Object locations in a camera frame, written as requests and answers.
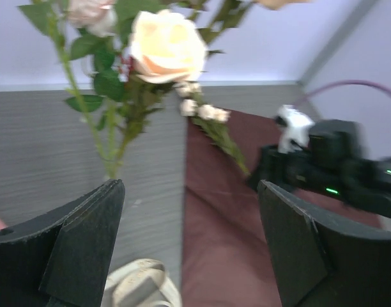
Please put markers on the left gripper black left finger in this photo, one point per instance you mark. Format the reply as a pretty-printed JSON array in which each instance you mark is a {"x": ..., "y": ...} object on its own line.
[{"x": 62, "y": 257}]

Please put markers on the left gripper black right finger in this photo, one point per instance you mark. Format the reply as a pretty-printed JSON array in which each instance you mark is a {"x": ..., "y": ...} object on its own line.
[{"x": 320, "y": 258}]

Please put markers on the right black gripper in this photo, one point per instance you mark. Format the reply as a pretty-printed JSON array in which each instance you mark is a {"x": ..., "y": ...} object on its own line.
[{"x": 278, "y": 168}]

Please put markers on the cream ribbon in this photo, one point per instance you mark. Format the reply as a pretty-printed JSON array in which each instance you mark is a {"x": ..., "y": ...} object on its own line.
[{"x": 143, "y": 282}]

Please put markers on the dark red wrapping paper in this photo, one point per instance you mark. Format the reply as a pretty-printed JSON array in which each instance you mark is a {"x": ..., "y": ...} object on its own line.
[{"x": 226, "y": 261}]

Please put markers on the small pink bud spray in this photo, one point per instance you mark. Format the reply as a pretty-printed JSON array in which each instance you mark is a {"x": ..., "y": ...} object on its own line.
[{"x": 211, "y": 121}]

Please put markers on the cream rose stem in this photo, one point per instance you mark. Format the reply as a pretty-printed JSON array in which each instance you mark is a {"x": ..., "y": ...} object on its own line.
[{"x": 165, "y": 52}]

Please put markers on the pink flower stem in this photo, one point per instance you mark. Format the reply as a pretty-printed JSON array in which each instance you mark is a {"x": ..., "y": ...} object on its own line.
[{"x": 51, "y": 18}]

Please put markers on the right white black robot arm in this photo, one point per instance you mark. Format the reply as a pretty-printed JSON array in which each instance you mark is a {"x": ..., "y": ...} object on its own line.
[{"x": 326, "y": 158}]

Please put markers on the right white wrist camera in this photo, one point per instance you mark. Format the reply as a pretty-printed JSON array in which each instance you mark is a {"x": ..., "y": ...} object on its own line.
[{"x": 295, "y": 127}]

